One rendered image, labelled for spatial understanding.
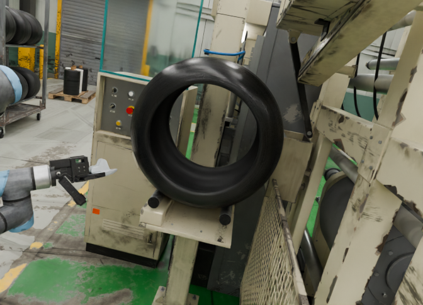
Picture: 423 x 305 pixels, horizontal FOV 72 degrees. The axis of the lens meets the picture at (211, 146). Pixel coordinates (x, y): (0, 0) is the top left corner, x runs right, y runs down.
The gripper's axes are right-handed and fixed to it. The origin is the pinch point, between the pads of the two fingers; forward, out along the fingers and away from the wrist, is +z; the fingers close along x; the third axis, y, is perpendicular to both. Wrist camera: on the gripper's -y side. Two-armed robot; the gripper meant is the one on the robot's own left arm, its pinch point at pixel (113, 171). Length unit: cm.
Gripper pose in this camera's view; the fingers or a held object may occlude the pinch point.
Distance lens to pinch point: 111.6
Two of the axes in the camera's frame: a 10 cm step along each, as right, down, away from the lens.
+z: 8.4, -1.2, 5.3
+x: -5.4, -0.4, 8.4
